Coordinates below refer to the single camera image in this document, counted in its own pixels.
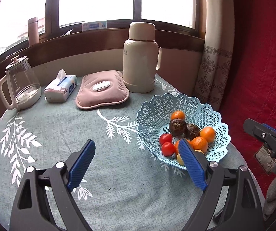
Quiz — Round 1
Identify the dark brown passion fruit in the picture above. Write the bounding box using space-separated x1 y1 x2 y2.
169 118 187 137

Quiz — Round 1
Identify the small orange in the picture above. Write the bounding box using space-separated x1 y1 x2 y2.
170 110 186 120

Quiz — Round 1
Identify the cherry tomato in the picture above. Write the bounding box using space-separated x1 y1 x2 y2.
159 133 173 146
161 142 176 157

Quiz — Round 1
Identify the patterned curtain right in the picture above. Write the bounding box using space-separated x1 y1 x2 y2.
193 0 234 110

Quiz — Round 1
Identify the grey leaf-pattern tablecloth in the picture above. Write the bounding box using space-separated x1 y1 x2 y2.
0 73 265 231

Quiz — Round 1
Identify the tissue pack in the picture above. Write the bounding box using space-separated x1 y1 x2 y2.
44 69 77 102

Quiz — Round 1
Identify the light blue plastic fruit basket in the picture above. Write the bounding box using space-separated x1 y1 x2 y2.
136 93 231 170

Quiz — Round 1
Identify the pink hot water bag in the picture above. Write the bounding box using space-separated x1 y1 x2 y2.
75 70 130 110

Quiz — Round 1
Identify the cream thermos flask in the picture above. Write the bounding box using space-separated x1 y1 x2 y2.
123 22 162 93

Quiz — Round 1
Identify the pink tumbler on windowsill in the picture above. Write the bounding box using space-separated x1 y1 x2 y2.
27 17 39 46

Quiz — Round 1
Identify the white blue box on windowsill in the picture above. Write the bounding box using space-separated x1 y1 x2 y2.
82 20 107 31

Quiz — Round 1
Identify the glass kettle white handle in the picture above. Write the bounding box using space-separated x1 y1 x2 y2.
0 55 41 110

